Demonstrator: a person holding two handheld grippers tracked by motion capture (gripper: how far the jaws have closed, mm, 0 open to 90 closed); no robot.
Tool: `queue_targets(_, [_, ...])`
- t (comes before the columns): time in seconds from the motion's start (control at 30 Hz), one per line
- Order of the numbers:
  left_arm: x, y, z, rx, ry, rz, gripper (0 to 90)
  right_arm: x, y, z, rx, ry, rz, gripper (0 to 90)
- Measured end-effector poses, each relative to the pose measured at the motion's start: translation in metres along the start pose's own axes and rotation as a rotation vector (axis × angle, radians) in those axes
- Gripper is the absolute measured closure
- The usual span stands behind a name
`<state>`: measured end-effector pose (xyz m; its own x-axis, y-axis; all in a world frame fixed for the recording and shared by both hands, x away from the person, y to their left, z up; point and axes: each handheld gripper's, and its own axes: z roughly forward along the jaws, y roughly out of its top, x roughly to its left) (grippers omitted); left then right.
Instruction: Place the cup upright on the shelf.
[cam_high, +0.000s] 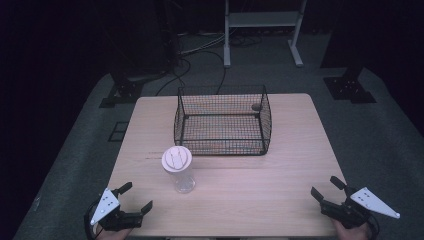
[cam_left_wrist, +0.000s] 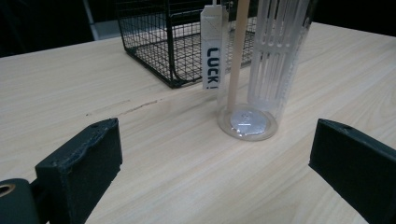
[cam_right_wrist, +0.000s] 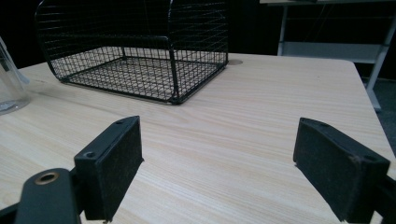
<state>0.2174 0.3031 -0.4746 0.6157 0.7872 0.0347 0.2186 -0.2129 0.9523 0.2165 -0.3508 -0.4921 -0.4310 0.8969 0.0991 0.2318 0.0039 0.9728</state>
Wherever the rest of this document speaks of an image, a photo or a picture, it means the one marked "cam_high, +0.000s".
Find black stand base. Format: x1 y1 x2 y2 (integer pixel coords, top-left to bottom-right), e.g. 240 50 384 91
98 62 145 109
322 65 378 105

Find white metal stand frame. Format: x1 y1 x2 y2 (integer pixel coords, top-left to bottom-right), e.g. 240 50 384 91
223 0 308 69

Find person's right hand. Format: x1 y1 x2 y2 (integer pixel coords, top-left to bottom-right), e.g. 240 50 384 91
331 218 371 240

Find black floor cable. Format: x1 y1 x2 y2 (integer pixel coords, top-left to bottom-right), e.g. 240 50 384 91
154 57 192 97
179 49 228 96

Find white floor cables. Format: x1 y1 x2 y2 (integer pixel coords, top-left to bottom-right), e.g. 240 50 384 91
178 31 228 57

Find clear cup with white lid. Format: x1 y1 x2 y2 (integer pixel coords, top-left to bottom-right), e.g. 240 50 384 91
161 145 197 195

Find person's left hand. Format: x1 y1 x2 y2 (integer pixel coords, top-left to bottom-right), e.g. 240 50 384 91
94 224 134 240

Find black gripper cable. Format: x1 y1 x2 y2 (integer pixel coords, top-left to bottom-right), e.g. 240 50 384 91
365 214 381 240
83 201 103 240

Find black wire mesh basket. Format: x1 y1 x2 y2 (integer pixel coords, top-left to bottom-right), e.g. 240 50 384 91
173 84 273 157

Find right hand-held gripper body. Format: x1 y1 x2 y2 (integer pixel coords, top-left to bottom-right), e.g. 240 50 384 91
319 186 401 230

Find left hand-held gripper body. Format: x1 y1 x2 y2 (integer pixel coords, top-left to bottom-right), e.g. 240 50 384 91
89 187 145 233

